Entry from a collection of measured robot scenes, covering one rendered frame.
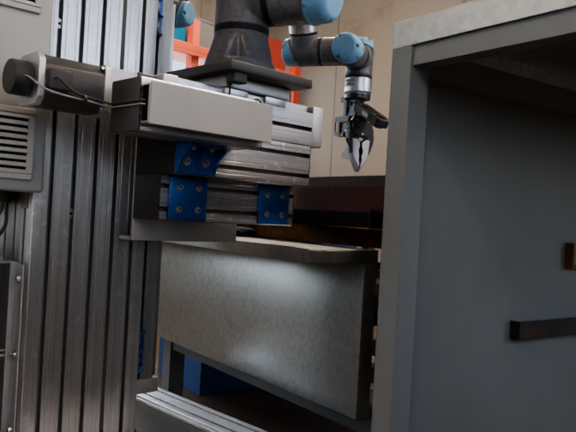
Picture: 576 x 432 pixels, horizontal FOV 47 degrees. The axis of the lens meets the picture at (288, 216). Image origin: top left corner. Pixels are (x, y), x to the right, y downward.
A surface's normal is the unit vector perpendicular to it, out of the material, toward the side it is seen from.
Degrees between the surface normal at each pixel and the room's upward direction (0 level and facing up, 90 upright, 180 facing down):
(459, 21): 90
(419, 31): 90
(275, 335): 90
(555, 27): 90
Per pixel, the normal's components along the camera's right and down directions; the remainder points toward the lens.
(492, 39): -0.81, -0.04
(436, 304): 0.58, 0.04
